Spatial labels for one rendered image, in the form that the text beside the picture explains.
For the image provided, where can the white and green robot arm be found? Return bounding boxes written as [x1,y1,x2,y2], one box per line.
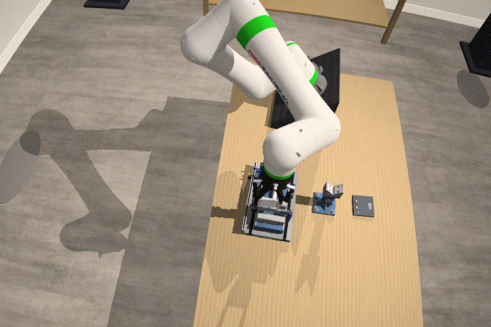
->
[180,0,340,191]

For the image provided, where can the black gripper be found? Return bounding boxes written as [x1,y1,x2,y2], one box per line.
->
[252,177,295,210]

